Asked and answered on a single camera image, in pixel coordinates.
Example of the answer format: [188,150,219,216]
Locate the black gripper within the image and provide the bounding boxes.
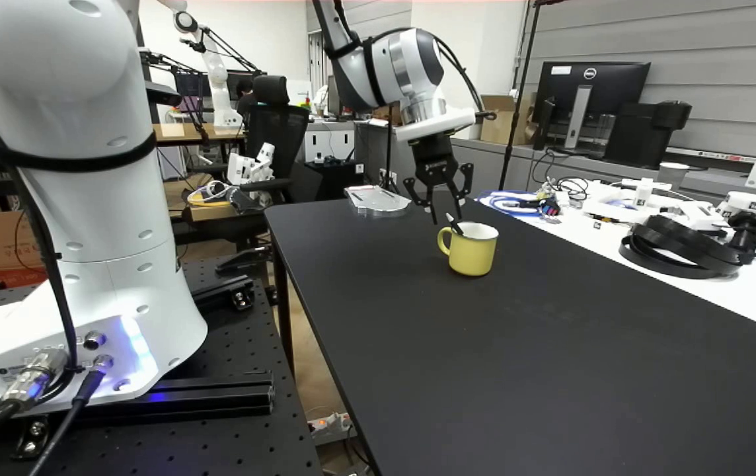
[403,133,473,215]

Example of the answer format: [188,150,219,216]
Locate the black and white pen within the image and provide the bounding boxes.
[447,215,464,235]

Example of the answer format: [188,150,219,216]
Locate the black optical breadboard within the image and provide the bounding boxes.
[38,285,321,476]

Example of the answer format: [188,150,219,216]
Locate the black coiled cable bundle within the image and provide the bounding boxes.
[620,212,756,281]

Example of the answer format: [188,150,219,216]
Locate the blue cable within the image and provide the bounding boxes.
[481,191,566,219]

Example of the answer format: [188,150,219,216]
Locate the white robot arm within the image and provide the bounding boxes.
[0,0,210,405]

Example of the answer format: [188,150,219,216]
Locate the white device pile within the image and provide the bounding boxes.
[580,177,725,231]

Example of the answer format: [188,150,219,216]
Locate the black aluminium rail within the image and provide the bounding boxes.
[17,379,276,423]

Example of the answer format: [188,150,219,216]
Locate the black computer monitor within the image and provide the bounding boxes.
[531,60,650,160]

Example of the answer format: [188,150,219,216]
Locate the yellow enamel cup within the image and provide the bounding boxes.
[436,223,501,277]

